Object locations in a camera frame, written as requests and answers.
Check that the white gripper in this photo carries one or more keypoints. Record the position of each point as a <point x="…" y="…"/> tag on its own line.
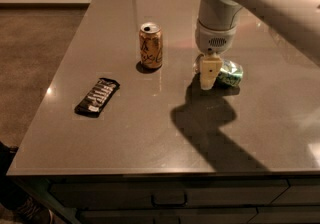
<point x="214" y="39"/>

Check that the green soda can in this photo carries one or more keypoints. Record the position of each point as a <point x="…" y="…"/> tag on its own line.
<point x="230" y="74"/>

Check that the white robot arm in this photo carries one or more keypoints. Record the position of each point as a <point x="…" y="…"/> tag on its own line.
<point x="297" y="21"/>

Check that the orange soda can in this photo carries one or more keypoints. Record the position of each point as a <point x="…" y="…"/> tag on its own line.
<point x="151" y="45"/>

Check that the black snack bar wrapper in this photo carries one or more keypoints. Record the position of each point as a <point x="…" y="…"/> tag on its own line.
<point x="97" y="98"/>

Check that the grey upper drawer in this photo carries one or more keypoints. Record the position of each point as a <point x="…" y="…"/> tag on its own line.
<point x="137" y="194"/>

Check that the grey drawer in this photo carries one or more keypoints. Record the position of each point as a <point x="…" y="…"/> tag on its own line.
<point x="301" y="191"/>
<point x="137" y="194"/>
<point x="169" y="216"/>

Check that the grey right drawer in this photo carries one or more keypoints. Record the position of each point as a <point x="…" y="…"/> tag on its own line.
<point x="301" y="191"/>

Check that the grey lower drawer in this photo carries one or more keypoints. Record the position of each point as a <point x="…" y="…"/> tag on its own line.
<point x="169" y="216"/>

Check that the dark shoe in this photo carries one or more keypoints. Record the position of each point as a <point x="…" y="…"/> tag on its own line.
<point x="32" y="212"/>

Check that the black drawer handle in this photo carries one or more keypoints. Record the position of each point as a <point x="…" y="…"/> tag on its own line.
<point x="169" y="199"/>

